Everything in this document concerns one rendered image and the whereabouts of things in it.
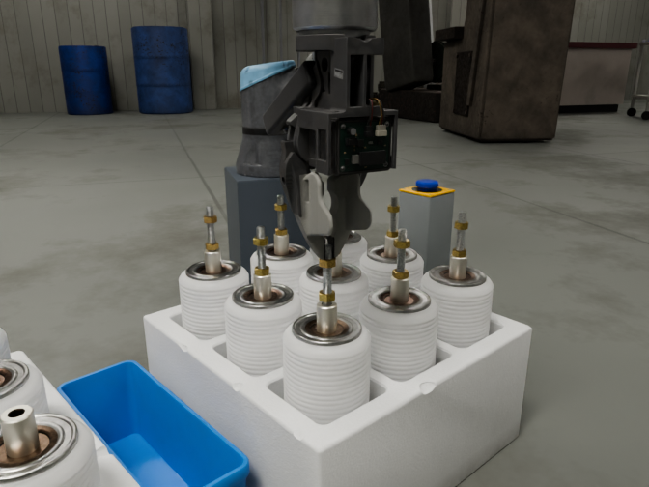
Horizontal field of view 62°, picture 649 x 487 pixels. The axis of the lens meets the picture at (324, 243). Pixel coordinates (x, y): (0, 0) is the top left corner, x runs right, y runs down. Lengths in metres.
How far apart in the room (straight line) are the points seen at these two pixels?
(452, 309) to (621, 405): 0.40
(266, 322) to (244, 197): 0.53
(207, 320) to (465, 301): 0.34
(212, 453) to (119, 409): 0.22
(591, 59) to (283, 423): 7.01
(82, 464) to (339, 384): 0.25
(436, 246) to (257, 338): 0.44
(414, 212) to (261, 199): 0.34
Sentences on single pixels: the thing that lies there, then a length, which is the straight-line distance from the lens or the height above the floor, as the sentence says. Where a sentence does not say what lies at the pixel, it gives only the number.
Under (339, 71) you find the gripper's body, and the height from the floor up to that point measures 0.52.
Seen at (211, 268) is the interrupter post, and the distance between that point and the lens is 0.76.
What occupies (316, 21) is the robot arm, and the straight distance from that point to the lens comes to 0.49.
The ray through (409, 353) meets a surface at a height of 0.20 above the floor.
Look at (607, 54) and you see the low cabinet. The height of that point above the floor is 0.66.
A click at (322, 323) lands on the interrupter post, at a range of 0.58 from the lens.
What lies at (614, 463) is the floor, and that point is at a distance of 0.90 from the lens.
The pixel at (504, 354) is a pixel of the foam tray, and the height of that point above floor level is 0.16.
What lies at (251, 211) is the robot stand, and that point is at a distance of 1.14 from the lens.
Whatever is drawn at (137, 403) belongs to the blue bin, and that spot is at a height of 0.06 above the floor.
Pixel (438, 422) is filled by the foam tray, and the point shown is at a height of 0.12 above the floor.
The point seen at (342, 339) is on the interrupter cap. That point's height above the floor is 0.25.
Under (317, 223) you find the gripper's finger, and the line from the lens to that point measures 0.52.
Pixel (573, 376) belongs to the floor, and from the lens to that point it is 1.08.
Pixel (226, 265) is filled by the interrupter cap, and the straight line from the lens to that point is 0.78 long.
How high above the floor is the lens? 0.52
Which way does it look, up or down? 18 degrees down
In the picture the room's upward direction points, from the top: straight up
